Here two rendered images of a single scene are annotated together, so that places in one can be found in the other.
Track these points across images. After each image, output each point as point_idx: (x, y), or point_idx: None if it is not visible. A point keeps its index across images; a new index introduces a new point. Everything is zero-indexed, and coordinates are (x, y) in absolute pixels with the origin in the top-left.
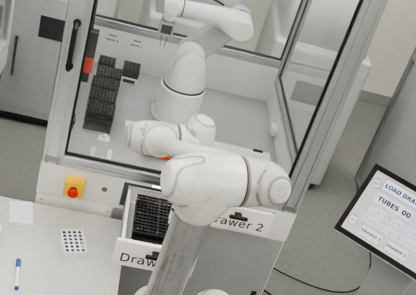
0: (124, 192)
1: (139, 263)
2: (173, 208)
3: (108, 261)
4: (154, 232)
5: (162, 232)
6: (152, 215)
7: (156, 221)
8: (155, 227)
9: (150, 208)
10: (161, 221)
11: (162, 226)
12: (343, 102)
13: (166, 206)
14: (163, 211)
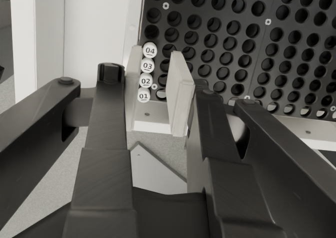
0: None
1: None
2: (116, 78)
3: None
4: None
5: (168, 28)
6: None
7: (239, 11)
8: (203, 2)
9: None
10: (236, 33)
11: (203, 32)
12: None
13: (328, 63)
14: (299, 44)
